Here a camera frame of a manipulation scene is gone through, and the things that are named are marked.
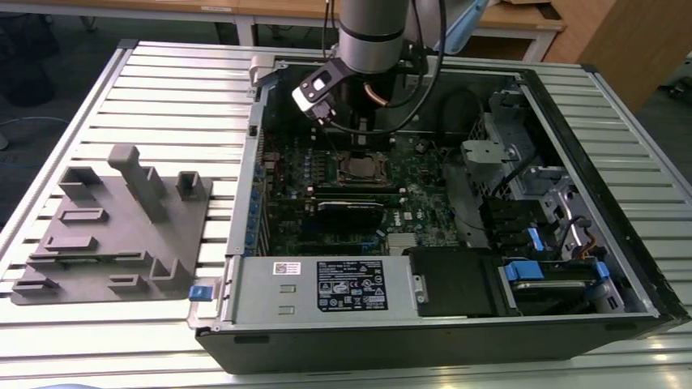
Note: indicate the small silver heatsink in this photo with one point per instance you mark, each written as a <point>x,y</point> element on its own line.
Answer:
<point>403,240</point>

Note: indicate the black graphics card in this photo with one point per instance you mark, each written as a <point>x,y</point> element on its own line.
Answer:
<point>345,219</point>

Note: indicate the black drive bay block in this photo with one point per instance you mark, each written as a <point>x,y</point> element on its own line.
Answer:
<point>503,219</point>

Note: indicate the blue plastic drive tab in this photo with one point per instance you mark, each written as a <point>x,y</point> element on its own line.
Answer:
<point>533,239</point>

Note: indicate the black open PC case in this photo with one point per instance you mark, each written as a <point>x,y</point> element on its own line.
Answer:
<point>379,352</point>

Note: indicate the hard disk in blue carrier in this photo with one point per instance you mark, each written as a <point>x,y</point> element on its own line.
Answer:
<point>524,270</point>

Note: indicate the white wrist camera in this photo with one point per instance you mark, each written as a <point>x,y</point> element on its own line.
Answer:
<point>316,89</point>

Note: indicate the silver power supply unit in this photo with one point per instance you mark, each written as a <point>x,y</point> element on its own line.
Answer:
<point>259,291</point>

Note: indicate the green motherboard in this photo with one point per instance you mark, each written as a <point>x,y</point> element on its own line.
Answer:
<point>427,202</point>

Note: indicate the CPU socket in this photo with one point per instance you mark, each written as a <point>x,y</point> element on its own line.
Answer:
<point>343,183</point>

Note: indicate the blue case latch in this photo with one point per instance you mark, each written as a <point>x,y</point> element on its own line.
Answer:
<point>201,293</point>

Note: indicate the wooden desk white frame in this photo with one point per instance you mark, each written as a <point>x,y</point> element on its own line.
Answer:
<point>108,5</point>
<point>529,25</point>

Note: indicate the grey parts rack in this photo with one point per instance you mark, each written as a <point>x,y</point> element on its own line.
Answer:
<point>124,243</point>

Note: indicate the grey metal bracket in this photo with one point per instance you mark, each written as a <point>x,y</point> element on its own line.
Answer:
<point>487,156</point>

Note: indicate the silver CPU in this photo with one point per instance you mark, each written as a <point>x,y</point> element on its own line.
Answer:
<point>363,167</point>

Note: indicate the wooden cabinet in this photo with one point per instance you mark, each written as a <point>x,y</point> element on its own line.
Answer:
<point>637,40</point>

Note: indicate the black plastic shroud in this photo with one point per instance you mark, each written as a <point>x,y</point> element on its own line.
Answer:
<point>453,283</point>

